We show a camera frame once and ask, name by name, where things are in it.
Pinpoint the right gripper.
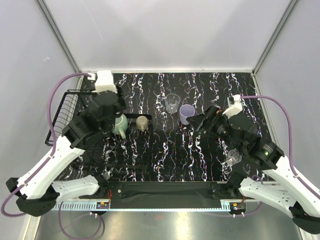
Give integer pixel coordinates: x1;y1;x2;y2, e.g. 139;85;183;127
186;104;244;153

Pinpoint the green glazed ceramic mug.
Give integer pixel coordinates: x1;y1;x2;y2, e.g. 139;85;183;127
112;114;129;139

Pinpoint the small beige mug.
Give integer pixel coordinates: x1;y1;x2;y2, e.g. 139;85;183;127
136;115;149;132

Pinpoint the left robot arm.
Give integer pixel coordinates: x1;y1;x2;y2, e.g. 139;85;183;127
6;86;126;217

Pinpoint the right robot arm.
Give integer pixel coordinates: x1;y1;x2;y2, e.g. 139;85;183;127
186;106;320;235

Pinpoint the lilac plastic cup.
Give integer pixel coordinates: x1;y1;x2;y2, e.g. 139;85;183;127
179;104;196;125

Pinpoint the tall clear glass tumbler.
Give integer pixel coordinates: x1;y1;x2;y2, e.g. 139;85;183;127
164;93;181;114

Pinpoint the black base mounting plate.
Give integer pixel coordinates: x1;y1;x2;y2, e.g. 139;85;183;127
78;181;256;210

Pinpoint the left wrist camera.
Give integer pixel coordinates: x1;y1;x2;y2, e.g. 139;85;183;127
87;69;118;94

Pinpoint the black wire dish rack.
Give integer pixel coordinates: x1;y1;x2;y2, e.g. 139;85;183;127
52;88;154;172

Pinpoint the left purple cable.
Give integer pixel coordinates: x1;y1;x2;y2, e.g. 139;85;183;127
1;72;92;216

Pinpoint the grey cable duct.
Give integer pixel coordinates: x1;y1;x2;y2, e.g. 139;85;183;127
52;200;231;213

